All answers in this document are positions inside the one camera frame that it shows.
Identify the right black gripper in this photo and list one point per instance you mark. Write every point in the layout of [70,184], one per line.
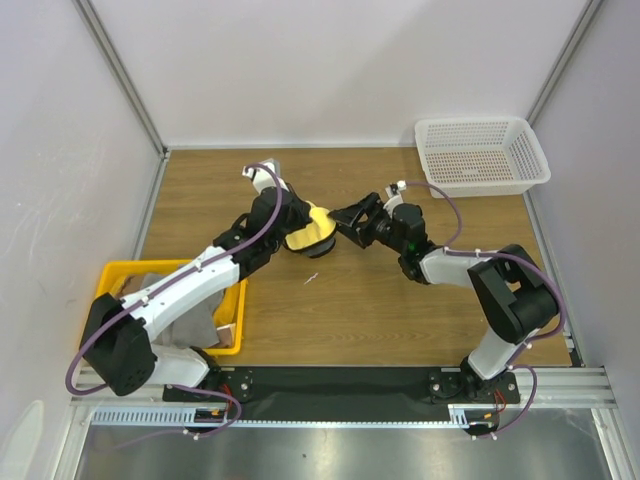
[371,220]

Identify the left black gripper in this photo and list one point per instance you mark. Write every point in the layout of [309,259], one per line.
[302,210]

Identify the yellow towel black trim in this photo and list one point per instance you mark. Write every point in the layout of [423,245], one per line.
[315,239]

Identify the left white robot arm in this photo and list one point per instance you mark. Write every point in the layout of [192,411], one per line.
[119,337]

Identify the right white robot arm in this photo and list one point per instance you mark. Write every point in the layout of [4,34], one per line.
[517,299]

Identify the yellow plastic bin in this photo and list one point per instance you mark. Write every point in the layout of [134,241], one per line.
[231,314]

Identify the white perforated basket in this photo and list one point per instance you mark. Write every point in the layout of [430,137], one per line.
[480,156]

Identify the grey towel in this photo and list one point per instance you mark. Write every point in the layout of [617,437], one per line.
[195,328]

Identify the brown towel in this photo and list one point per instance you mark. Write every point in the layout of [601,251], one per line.
[133,283]

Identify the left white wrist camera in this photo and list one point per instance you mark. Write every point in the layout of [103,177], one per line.
[266,177]

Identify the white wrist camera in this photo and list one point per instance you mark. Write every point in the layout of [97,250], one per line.
[394,193]
[266,177]

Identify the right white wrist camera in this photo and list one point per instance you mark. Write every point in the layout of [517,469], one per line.
[394,193]

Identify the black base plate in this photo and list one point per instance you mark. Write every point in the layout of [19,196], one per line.
[358,394]

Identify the aluminium frame rail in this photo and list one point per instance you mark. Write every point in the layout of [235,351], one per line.
[106,47]

